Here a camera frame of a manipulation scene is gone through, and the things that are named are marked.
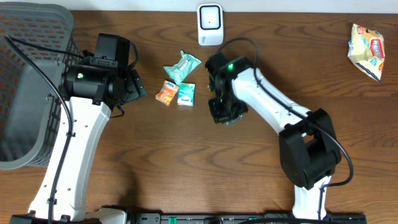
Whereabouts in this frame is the dark green round-label pack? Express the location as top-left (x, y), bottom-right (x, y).
top-left (225, 116), bottom-right (242, 126)

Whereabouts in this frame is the dark grey plastic basket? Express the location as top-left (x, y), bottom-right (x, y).
top-left (1, 2), bottom-right (80, 170)

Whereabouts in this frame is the orange Kleenex tissue pack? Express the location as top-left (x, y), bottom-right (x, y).
top-left (155, 80), bottom-right (179, 106)

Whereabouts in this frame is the teal crinkled snack pack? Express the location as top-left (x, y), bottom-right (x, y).
top-left (164, 50), bottom-right (201, 85)

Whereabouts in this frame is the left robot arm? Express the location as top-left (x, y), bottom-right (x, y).
top-left (10, 65), bottom-right (146, 223)

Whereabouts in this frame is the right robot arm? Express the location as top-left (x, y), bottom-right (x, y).
top-left (205, 53), bottom-right (341, 220)

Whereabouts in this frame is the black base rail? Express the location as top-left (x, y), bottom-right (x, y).
top-left (102, 205), bottom-right (368, 224)

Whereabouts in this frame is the white barcode scanner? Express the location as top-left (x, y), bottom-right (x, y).
top-left (197, 3), bottom-right (224, 46)

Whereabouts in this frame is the teal Kleenex tissue pack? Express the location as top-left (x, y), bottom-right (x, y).
top-left (177, 83), bottom-right (195, 106)

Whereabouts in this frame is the large yellow wipes pack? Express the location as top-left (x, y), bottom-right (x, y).
top-left (347, 24), bottom-right (386, 82)

